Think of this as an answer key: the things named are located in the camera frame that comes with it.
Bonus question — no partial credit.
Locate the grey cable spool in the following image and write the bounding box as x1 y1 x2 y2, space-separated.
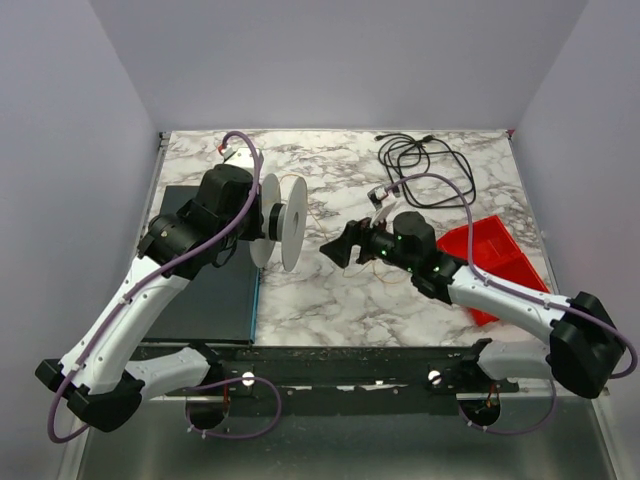
250 174 308 272

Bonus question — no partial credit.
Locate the thin yellow wire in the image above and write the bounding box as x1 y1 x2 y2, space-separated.
277 173 401 286

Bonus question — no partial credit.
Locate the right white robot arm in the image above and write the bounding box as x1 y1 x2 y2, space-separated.
320 212 626 399

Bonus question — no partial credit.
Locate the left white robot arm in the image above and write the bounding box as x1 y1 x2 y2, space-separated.
35 165 263 443

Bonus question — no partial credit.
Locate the black flat box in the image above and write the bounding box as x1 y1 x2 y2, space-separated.
139 184 262 346

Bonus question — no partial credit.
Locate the red plastic tray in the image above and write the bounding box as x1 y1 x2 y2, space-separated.
437 215 549 327

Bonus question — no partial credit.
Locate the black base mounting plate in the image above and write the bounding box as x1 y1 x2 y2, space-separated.
164 344 521 417

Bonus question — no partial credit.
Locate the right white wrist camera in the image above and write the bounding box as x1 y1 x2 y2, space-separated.
367 186 396 226

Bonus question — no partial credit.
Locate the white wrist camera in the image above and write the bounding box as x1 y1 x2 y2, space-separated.
367 186 396 226
218 146 256 174

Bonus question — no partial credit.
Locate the black usb cable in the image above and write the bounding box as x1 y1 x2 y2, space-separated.
374 132 477 209

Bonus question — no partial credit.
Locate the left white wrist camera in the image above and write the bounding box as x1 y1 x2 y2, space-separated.
218 146 256 174

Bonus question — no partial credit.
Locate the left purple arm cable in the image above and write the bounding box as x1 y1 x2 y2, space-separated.
47 130 283 445

